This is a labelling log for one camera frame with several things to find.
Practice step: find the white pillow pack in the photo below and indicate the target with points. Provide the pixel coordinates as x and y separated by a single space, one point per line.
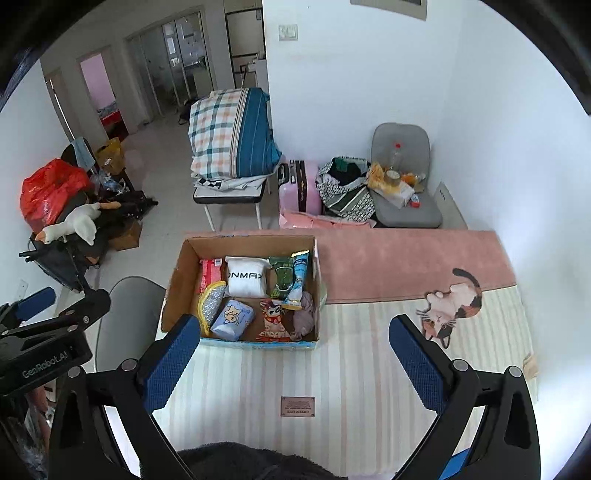
246 276

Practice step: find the red plastic bag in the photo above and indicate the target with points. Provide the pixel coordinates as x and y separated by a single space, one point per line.
47 191

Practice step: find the yellow silver scrubbing sponge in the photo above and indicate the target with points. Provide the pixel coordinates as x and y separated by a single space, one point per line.
209 304

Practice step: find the red tissue pack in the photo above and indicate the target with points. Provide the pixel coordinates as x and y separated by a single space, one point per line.
211 271

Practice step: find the yellow plastic bag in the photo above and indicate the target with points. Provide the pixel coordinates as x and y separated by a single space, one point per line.
389 185

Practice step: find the cardboard box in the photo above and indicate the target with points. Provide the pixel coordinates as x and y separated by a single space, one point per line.
181 294

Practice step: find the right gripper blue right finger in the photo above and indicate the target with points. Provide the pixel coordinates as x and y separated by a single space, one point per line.
485 426

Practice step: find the pink suitcase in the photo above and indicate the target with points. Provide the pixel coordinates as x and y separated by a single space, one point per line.
297 190

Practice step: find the folded pink blanket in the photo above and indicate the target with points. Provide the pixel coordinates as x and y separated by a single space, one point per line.
301 220

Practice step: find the white goose plush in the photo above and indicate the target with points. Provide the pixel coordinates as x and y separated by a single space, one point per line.
79 221

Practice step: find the black white patterned bag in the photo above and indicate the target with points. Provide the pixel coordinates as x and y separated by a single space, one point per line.
342 186

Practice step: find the blue snack packet gold ends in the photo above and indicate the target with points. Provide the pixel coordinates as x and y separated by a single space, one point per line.
296 293

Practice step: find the white folding cot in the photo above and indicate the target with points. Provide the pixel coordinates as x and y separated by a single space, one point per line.
249 192

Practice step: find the red orange snack bag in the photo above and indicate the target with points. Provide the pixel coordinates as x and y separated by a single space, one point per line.
273 328

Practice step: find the light blue cat tissue pack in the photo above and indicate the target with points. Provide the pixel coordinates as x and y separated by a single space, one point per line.
231 323

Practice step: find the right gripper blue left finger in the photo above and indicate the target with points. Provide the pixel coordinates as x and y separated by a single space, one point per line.
82 442

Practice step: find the plaid and blue folded quilt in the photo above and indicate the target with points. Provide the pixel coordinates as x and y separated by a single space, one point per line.
230 136

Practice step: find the grey floor chair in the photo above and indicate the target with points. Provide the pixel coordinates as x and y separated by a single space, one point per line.
406 149

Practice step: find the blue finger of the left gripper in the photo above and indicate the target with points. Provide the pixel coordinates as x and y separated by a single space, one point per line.
25 309
79 316

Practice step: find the grey round chair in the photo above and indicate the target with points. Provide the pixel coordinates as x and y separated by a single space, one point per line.
130 325

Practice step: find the green wipes pack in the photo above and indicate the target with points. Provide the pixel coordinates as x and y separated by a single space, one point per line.
283 267

